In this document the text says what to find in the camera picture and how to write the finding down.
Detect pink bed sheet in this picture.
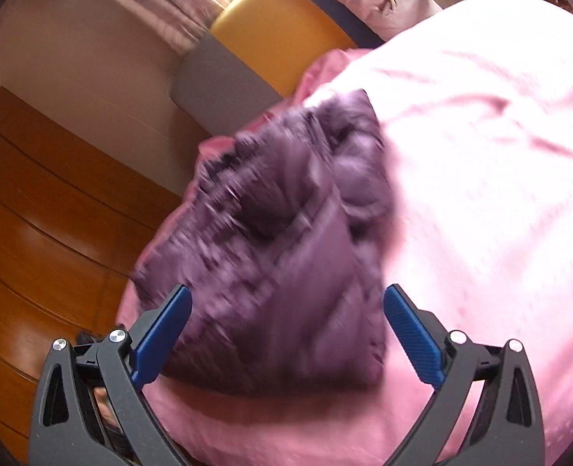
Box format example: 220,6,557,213
114,0,573,466

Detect deer print pillow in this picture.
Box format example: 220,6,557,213
291,0,445,42

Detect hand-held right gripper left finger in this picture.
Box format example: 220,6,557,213
28,284,193,466

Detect grey yellow blue headboard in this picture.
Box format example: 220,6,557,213
170,0,384,137

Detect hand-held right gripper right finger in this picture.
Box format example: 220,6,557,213
382,284,547,466

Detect pink patterned curtain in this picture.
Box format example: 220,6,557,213
48,0,248,54

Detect purple puffer jacket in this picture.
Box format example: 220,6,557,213
131,88,399,396

